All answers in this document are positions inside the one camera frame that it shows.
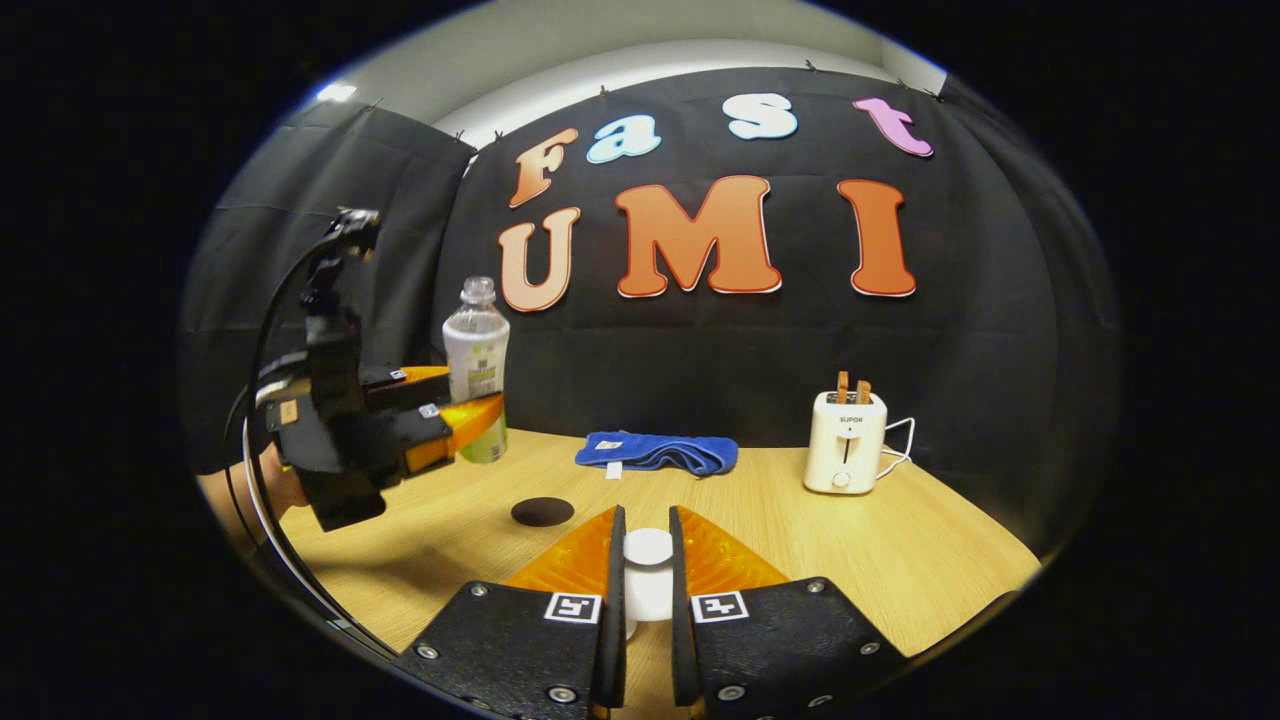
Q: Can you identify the cream toaster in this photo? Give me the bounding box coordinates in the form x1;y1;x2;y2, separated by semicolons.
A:
803;390;889;495

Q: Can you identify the white toaster cable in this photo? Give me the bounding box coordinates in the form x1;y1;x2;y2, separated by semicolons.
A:
875;417;917;479

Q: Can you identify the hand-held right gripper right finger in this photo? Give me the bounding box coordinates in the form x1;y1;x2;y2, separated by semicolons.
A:
668;505;911;716

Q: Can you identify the clear water bottle white label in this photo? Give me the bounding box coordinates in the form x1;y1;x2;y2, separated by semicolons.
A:
442;277;511;464

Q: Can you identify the blue cloth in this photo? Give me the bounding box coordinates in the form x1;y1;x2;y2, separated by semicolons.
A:
575;431;740;477

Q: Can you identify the black backdrop cloth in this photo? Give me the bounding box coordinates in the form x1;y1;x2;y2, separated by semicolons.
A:
180;65;1121;561

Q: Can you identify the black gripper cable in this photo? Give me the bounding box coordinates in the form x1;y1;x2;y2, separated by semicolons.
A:
225;225;401;661

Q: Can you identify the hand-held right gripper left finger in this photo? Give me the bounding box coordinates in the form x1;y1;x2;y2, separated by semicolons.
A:
395;505;629;720

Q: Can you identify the dark round coaster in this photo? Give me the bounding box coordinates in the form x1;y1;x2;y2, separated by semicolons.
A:
511;497;576;528

